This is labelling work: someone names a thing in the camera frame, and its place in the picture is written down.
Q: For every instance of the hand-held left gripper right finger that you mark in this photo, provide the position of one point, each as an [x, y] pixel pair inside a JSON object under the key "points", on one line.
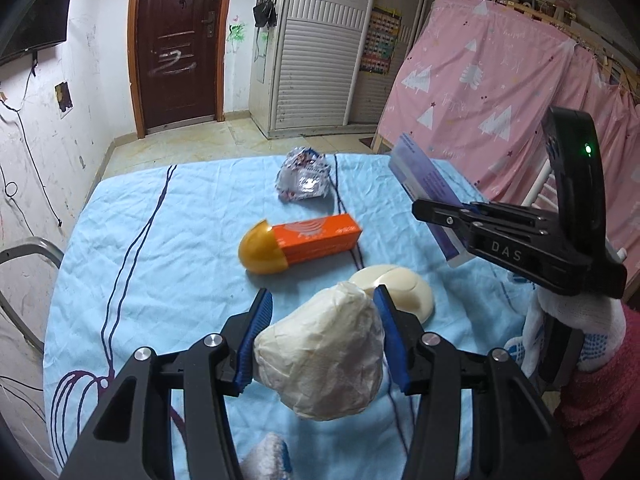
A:
{"points": [[387, 330]]}

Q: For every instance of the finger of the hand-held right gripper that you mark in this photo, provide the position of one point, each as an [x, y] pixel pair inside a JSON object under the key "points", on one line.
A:
{"points": [[440, 215]]}

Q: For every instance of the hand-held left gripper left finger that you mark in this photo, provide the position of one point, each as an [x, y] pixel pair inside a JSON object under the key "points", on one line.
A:
{"points": [[255, 330]]}

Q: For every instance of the purple and white box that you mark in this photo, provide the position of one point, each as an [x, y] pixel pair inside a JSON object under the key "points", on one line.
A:
{"points": [[425, 180]]}

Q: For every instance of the cream paper ball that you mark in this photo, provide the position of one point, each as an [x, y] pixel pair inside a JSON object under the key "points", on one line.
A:
{"points": [[320, 350]]}

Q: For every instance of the person's right hand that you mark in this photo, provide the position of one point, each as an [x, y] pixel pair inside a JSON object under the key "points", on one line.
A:
{"points": [[595, 320]]}

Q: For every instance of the person's left hand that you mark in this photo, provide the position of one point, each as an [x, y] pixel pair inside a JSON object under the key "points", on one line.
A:
{"points": [[267, 460]]}

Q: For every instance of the cream computer mouse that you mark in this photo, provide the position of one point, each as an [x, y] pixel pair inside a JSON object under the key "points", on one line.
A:
{"points": [[400, 285]]}

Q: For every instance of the yellow plastic half egg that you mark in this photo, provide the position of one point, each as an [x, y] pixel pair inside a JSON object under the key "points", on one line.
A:
{"points": [[257, 250]]}

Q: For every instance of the blue printed tablecloth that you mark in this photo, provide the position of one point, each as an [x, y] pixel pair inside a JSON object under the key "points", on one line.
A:
{"points": [[175, 270]]}

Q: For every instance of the orange cardboard box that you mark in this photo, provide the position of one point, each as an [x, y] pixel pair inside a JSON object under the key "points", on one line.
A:
{"points": [[320, 237]]}

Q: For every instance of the pink tree print curtain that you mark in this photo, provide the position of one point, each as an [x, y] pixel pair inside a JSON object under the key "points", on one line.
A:
{"points": [[480, 100]]}

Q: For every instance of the silver foil wrapper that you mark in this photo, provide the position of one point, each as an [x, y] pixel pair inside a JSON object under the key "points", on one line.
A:
{"points": [[302, 175]]}

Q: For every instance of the colourful grid poster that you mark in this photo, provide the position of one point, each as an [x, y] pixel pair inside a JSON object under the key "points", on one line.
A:
{"points": [[381, 40]]}

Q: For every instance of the white slatted wardrobe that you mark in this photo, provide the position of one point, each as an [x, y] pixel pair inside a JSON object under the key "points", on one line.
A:
{"points": [[315, 60]]}

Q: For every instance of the dark brown door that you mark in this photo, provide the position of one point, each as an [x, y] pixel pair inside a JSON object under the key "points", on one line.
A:
{"points": [[175, 45]]}

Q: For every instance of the grey metal chair frame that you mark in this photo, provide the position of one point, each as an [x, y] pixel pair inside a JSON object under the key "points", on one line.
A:
{"points": [[30, 255]]}

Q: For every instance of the wooden bunk bed frame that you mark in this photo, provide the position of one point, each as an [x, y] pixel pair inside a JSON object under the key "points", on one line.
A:
{"points": [[565, 10]]}

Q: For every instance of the broken wall socket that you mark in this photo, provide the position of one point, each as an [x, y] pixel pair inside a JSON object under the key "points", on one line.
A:
{"points": [[63, 100]]}

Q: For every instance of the black wall television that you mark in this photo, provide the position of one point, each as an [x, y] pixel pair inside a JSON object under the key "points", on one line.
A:
{"points": [[30, 10]]}

